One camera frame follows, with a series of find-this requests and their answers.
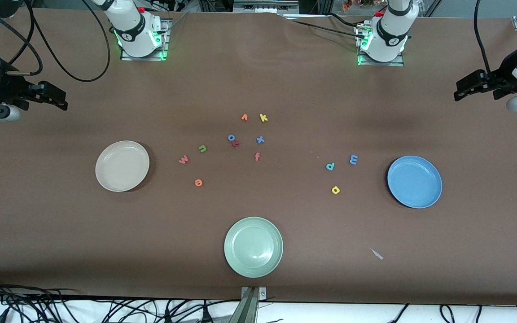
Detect beige plate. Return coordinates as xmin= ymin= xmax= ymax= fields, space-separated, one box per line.
xmin=95 ymin=140 xmax=150 ymax=192

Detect blue plate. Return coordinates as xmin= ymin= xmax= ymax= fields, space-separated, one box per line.
xmin=387 ymin=155 xmax=443 ymax=209

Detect dried flowers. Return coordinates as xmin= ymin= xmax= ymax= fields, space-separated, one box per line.
xmin=342 ymin=0 xmax=387 ymax=12

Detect brown table cover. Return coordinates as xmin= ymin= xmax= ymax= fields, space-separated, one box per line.
xmin=0 ymin=7 xmax=517 ymax=306

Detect pale green plate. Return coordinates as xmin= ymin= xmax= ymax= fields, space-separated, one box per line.
xmin=223 ymin=217 xmax=284 ymax=279

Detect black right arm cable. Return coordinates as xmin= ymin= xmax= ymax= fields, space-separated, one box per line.
xmin=0 ymin=0 xmax=111 ymax=83

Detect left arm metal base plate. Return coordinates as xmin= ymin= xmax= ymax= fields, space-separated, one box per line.
xmin=355 ymin=25 xmax=405 ymax=67

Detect black base cable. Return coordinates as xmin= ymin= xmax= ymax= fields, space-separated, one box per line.
xmin=328 ymin=12 xmax=367 ymax=28
xmin=285 ymin=18 xmax=363 ymax=39

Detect tangled black cables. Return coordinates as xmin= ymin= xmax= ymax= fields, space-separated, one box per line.
xmin=0 ymin=276 xmax=286 ymax=323

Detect grey metal frame piece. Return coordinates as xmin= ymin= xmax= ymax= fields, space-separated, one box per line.
xmin=233 ymin=0 xmax=300 ymax=14

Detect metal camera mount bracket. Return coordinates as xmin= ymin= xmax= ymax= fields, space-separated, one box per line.
xmin=228 ymin=286 xmax=268 ymax=323

